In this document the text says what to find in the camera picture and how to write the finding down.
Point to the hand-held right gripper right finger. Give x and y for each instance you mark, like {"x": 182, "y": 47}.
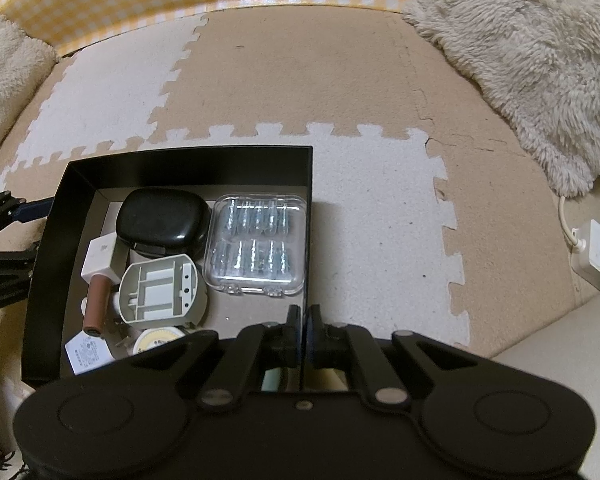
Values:
{"x": 314, "y": 340}

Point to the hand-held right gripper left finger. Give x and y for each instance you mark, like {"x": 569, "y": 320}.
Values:
{"x": 294, "y": 340}

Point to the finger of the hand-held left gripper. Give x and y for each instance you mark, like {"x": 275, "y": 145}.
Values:
{"x": 5, "y": 275}
{"x": 30, "y": 211}

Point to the brown lipstick with white cap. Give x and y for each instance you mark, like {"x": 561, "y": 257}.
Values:
{"x": 102, "y": 255}

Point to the clear plastic case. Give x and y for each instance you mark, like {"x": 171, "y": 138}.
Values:
{"x": 255, "y": 245}

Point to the white plug charger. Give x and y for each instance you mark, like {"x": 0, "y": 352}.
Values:
{"x": 87, "y": 355}

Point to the black earbud case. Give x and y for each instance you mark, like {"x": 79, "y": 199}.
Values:
{"x": 162, "y": 220}

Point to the grey plastic bracket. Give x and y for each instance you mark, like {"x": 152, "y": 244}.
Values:
{"x": 155, "y": 290}

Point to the black cardboard box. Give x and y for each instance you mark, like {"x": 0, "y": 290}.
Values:
{"x": 190, "y": 165}

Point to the white fluffy pillow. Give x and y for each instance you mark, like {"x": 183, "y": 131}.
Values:
{"x": 530, "y": 60}
{"x": 5, "y": 85}

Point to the foam puzzle floor mat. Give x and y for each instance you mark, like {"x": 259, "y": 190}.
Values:
{"x": 305, "y": 85}

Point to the white power strip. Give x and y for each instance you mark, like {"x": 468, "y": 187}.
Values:
{"x": 592, "y": 255}

